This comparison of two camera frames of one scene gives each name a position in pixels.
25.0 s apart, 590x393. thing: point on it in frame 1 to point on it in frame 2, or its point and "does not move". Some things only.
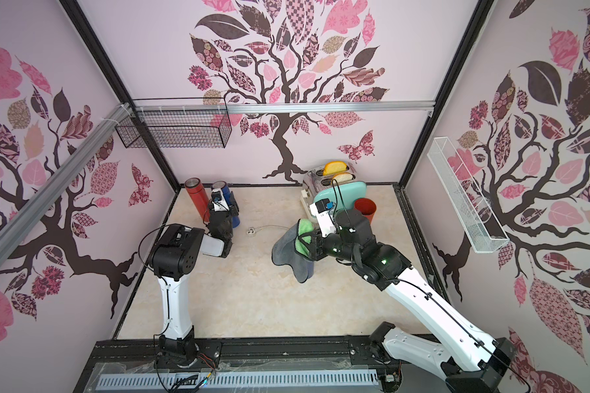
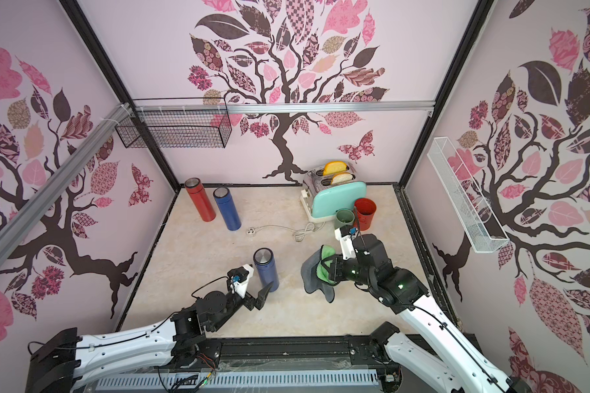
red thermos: (199, 198) does not move
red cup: (367, 206) does not move
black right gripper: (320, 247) to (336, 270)
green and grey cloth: (289, 250) to (315, 275)
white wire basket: (465, 200) does not move
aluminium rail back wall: (362, 106) does not move
